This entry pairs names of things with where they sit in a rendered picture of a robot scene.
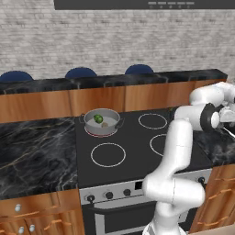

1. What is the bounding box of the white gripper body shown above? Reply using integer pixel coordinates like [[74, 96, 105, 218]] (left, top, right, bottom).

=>
[[219, 106, 235, 124]]

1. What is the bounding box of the green avocado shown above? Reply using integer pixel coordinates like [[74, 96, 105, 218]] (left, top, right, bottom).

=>
[[93, 114, 104, 125]]

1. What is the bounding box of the grey metal pot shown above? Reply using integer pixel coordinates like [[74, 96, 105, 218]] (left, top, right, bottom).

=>
[[79, 107, 125, 137]]

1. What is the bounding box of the pale thin utensil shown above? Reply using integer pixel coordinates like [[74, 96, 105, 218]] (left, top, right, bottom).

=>
[[222, 126, 235, 137]]

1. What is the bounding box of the wooden drawer cabinet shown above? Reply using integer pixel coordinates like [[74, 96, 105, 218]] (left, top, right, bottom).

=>
[[188, 163, 235, 234]]

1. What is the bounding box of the blue stool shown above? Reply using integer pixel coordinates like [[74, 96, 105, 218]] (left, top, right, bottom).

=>
[[64, 66, 98, 80], [124, 63, 155, 75], [0, 70, 34, 84]]

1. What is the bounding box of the black hob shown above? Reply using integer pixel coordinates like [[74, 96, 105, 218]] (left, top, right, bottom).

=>
[[74, 107, 214, 189]]

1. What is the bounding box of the silver oven with black door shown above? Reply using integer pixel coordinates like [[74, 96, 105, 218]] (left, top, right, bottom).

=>
[[78, 167, 214, 235]]

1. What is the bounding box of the dark range hood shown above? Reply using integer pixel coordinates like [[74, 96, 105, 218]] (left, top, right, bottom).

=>
[[53, 0, 205, 11]]

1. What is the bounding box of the wooden drawer front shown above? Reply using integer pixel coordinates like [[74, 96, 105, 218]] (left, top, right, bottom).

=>
[[0, 189, 82, 219]]

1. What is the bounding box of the wooden cupboard door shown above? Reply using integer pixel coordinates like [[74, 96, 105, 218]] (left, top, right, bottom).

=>
[[0, 218, 28, 235], [25, 210, 85, 235]]

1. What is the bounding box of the silver oven door handle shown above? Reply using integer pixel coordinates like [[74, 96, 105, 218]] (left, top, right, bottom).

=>
[[92, 200, 160, 215]]

